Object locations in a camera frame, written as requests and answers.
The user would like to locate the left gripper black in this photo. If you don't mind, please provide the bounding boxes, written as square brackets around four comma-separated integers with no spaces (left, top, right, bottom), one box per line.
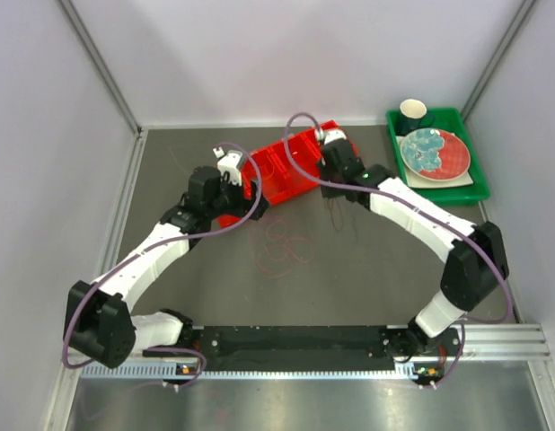
[207,172,269,221]

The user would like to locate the red four-compartment bin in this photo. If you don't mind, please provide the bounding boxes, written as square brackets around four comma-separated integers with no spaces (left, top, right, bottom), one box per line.
[239,128,321,208]

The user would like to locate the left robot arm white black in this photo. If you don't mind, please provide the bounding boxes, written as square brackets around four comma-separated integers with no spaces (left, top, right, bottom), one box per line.
[63,166,269,368]

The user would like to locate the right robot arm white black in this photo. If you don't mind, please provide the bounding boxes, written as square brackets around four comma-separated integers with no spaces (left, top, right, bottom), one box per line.
[317,129,509,356]

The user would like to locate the dark green white cup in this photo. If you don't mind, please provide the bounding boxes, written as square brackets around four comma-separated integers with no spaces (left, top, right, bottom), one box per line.
[395,99,436,136]

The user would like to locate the red blue patterned plate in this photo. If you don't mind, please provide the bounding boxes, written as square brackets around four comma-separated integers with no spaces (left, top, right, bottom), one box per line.
[399,128,471,182]

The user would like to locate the green plastic tray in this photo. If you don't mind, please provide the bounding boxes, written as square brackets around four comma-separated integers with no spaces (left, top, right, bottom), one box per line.
[386,108,490,206]

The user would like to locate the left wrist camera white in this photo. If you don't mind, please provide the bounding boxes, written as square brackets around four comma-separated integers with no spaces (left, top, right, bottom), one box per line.
[213,146,246,186]

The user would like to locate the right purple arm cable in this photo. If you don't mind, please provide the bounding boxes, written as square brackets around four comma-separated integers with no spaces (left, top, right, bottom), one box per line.
[283,111,515,388]

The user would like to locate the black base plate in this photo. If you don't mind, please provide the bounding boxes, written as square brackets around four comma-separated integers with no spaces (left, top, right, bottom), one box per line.
[180,326,461,373]

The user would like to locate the grey slotted cable duct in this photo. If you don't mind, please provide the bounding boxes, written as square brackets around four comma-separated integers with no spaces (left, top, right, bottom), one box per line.
[81,362,440,379]

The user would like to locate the aluminium frame rail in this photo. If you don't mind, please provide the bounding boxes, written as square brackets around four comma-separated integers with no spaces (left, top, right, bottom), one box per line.
[61,323,552,363]

